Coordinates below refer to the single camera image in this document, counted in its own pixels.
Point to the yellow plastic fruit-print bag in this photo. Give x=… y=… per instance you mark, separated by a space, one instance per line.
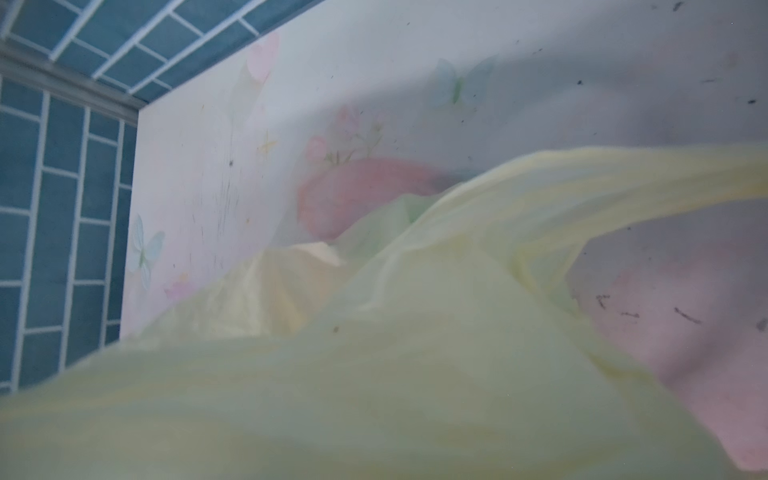
x=437 y=339

